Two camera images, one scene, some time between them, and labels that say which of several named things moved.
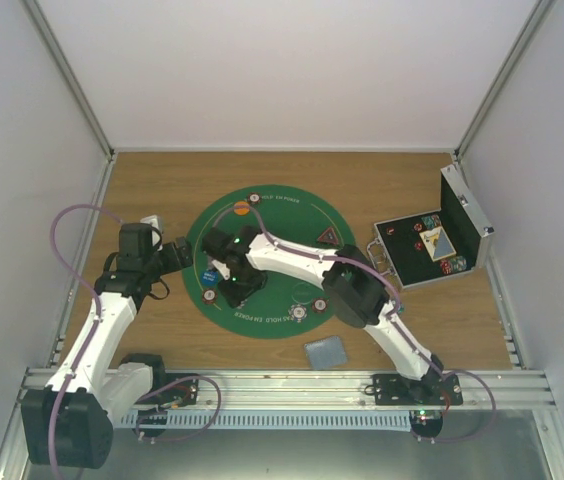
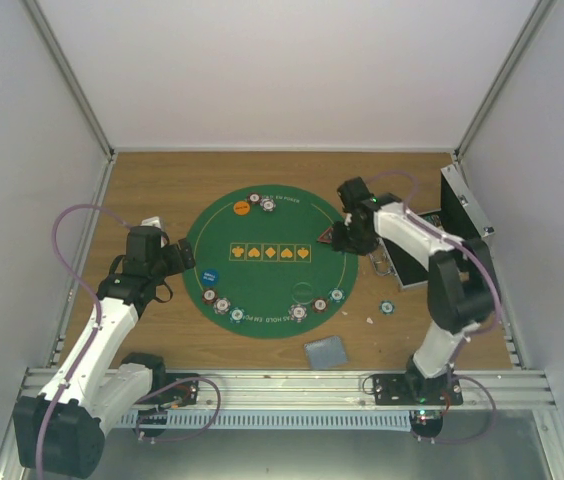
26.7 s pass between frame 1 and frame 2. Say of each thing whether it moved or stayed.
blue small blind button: stayed
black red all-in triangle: stayed
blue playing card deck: stayed
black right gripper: moved
